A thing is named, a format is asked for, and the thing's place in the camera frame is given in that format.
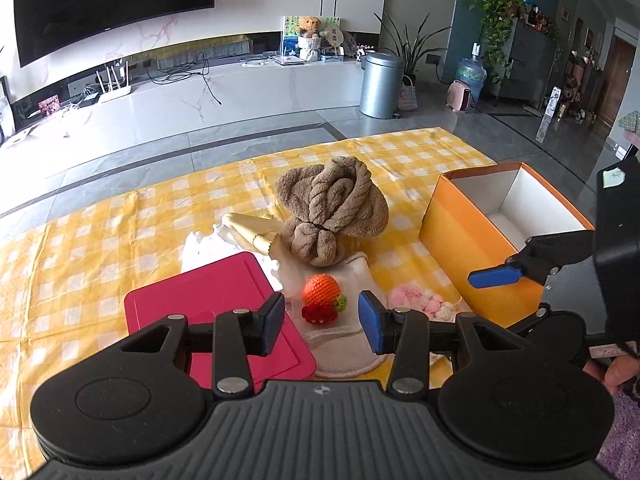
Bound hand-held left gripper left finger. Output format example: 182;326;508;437
115;292;286;397

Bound orange crochet fruit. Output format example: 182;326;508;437
302;273;349;313

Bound brown teddy bear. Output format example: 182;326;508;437
295;15;324;64

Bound round paper fan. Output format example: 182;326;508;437
320;26;346;56

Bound black wall television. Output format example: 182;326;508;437
12;0;217;68

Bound woven plant basket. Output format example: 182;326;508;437
398;75;419;112

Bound red crochet flower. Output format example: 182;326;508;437
301;304;337;324

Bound tall white carton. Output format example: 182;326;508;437
536;85;562;144

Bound yellow cloth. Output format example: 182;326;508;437
221;212;281;259

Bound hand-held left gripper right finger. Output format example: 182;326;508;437
358;290;516;396

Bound pink plush toy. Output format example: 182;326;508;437
389;282;459;322

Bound cream bath mitt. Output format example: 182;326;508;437
272;252;401;380

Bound white marble television console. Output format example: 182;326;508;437
0;52;366;181

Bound green picture card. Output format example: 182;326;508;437
281;15;303;60

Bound long-leaf potted plant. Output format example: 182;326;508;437
375;10;451;91

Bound purple rug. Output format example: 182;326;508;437
595;390;640;480

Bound pink space heater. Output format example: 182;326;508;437
446;80;475;113

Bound blue water bottle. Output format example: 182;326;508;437
456;44;488;104

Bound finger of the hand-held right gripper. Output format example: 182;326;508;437
468;230;597;290
509;306;551;339

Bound silver trash can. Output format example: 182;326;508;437
359;52;405;120

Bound brown twisted towel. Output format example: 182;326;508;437
275;156;391;267

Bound white wifi router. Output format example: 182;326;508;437
95;60;136;104

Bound white lacy cloth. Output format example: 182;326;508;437
180;225;286;292

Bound brown wooden door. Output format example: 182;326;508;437
597;35;637;127

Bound black cables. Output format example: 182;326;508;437
147;52;224;107

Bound orange cardboard box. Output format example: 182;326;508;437
419;162;596;329

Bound yellow checkered blanket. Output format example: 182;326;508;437
0;125;499;461

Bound trailing green pothos plant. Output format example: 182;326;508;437
452;0;532;81

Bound person's right hand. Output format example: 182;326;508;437
583;354;640;401

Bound grey-blue cabinet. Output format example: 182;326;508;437
495;17;562;107

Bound red box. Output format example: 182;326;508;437
124;251;317;396

